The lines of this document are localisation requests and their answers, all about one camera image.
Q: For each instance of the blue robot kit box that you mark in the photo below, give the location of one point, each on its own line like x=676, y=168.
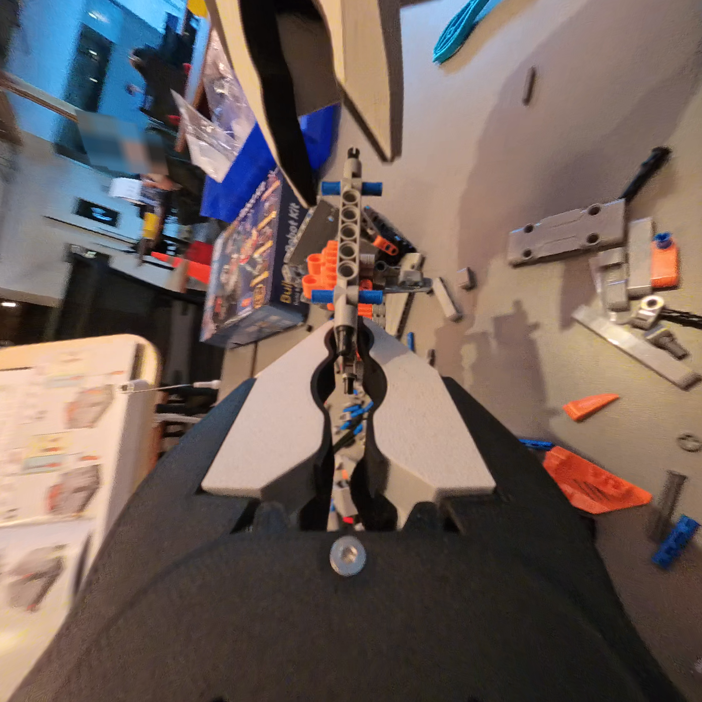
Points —
x=258, y=263

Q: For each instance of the orange gear frame assembly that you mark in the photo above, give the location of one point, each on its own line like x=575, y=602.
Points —
x=321, y=267

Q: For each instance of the grey perforated beam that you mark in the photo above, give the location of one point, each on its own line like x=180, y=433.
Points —
x=349, y=230

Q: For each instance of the large orange wedge piece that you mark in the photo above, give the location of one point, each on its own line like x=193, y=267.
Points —
x=592, y=483

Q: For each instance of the teal curved plastic piece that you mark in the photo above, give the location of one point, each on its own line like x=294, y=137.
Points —
x=461, y=33

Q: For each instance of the clear plastic bags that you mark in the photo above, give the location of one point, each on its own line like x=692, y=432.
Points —
x=219, y=110

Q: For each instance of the instruction booklet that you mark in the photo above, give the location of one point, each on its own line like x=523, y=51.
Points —
x=55, y=461

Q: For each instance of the blue plastic bin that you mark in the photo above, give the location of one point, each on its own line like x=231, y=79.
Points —
x=233, y=192

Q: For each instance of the small orange wedge piece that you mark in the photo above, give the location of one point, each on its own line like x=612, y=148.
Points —
x=590, y=408

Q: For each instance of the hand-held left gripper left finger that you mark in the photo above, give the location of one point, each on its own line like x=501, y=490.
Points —
x=263, y=439

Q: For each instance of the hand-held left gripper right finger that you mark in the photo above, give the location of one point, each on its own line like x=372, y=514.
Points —
x=433, y=439

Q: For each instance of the white book stand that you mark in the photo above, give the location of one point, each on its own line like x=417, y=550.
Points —
x=88, y=353

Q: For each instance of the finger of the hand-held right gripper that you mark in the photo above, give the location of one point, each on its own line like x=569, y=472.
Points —
x=247, y=55
x=368, y=66

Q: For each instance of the small orange block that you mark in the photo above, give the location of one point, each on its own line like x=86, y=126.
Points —
x=665, y=263

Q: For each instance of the pile of small building parts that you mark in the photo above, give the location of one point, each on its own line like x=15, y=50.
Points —
x=349, y=461

